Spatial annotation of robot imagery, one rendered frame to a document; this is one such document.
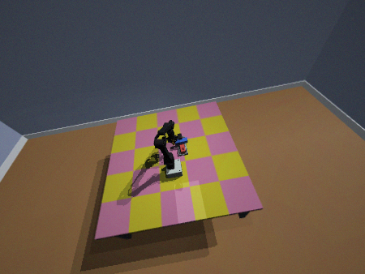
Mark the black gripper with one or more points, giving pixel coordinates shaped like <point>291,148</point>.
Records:
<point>174,137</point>

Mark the blue bar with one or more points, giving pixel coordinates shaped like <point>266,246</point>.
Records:
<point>183,140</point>

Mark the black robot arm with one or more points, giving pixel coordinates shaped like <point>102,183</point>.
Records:
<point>161,143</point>

